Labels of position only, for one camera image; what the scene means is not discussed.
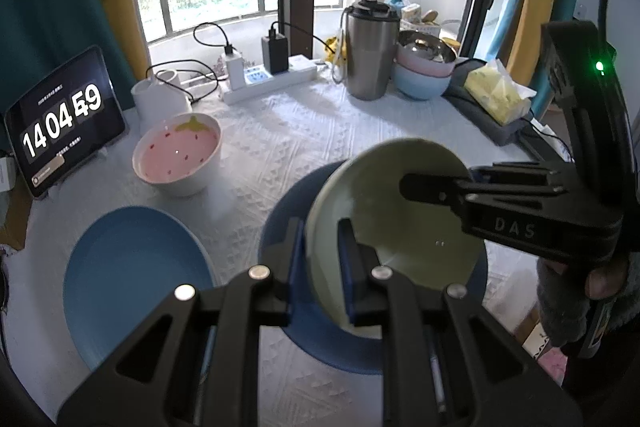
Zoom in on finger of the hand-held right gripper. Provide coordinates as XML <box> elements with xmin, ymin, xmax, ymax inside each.
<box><xmin>470</xmin><ymin>162</ymin><xmax>571</xmax><ymax>185</ymax></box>
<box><xmin>400</xmin><ymin>173</ymin><xmax>571</xmax><ymax>208</ymax></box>

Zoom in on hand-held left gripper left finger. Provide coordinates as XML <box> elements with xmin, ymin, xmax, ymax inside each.
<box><xmin>57</xmin><ymin>218</ymin><xmax>306</xmax><ymax>427</ymax></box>

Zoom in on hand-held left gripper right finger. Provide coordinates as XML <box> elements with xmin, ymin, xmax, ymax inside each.
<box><xmin>337</xmin><ymin>217</ymin><xmax>583</xmax><ymax>427</ymax></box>

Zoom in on dark blue bowl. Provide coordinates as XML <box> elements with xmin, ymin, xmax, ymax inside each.
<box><xmin>258</xmin><ymin>161</ymin><xmax>488</xmax><ymax>375</ymax></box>

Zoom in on pale green bowl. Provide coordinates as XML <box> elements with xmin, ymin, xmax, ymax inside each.
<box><xmin>305</xmin><ymin>137</ymin><xmax>487</xmax><ymax>340</ymax></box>

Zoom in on strawberry pattern bowl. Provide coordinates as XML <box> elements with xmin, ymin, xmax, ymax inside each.
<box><xmin>132</xmin><ymin>113</ymin><xmax>223</xmax><ymax>198</ymax></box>

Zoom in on light blue plate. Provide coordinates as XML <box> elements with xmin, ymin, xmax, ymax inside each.
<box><xmin>62</xmin><ymin>205</ymin><xmax>217</xmax><ymax>373</ymax></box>

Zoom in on person's right forearm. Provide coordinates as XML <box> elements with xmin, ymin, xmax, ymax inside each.
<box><xmin>537</xmin><ymin>257</ymin><xmax>626</xmax><ymax>348</ymax></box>

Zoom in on person's right hand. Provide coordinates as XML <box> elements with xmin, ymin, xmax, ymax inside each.
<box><xmin>584</xmin><ymin>252</ymin><xmax>632</xmax><ymax>303</ymax></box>

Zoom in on yellow tissue pack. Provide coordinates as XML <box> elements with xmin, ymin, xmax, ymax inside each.
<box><xmin>464</xmin><ymin>59</ymin><xmax>538</xmax><ymax>125</ymax></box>

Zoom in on pale blue bowl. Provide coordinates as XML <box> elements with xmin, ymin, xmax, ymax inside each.
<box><xmin>392</xmin><ymin>63</ymin><xmax>453</xmax><ymax>101</ymax></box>

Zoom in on pink bowl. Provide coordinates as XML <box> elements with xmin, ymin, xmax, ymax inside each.
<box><xmin>395</xmin><ymin>52</ymin><xmax>457</xmax><ymax>78</ymax></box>

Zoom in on stainless steel bowl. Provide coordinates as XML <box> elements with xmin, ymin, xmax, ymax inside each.
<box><xmin>397</xmin><ymin>30</ymin><xmax>457</xmax><ymax>62</ymax></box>

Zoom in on stainless steel tumbler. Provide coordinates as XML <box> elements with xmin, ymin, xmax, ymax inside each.
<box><xmin>342</xmin><ymin>0</ymin><xmax>401</xmax><ymax>102</ymax></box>

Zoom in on white power strip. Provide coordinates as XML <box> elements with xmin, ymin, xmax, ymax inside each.
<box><xmin>220</xmin><ymin>55</ymin><xmax>319</xmax><ymax>105</ymax></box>

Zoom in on pale food packet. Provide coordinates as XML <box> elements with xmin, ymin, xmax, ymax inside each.
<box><xmin>400</xmin><ymin>2</ymin><xmax>443</xmax><ymax>28</ymax></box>

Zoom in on yellow object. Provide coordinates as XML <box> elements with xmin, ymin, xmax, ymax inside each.
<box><xmin>324</xmin><ymin>34</ymin><xmax>347</xmax><ymax>64</ymax></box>

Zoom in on white charger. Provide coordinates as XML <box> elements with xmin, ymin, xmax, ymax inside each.
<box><xmin>222</xmin><ymin>52</ymin><xmax>246</xmax><ymax>90</ymax></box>

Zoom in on black charger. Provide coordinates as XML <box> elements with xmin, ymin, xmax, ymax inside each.
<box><xmin>261</xmin><ymin>34</ymin><xmax>290</xmax><ymax>75</ymax></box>

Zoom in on white desk lamp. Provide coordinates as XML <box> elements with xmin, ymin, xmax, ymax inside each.
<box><xmin>79</xmin><ymin>0</ymin><xmax>193</xmax><ymax>132</ymax></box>

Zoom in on tablet showing clock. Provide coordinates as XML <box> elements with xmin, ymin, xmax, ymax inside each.
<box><xmin>4</xmin><ymin>46</ymin><xmax>126</xmax><ymax>200</ymax></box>

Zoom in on cardboard box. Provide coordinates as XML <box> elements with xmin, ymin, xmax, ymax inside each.
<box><xmin>0</xmin><ymin>192</ymin><xmax>32</xmax><ymax>253</ymax></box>

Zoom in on small white box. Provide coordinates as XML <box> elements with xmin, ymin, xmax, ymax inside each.
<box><xmin>0</xmin><ymin>157</ymin><xmax>16</xmax><ymax>192</ymax></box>

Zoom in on teal curtain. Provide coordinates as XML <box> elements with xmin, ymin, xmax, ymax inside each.
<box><xmin>0</xmin><ymin>0</ymin><xmax>136</xmax><ymax>118</ymax></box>

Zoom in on black lamp cable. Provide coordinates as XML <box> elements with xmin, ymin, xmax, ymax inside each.
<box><xmin>145</xmin><ymin>59</ymin><xmax>221</xmax><ymax>102</ymax></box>

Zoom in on black charger cable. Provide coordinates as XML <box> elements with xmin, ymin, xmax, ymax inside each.
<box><xmin>269</xmin><ymin>21</ymin><xmax>332</xmax><ymax>58</ymax></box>
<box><xmin>193</xmin><ymin>22</ymin><xmax>235</xmax><ymax>56</ymax></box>

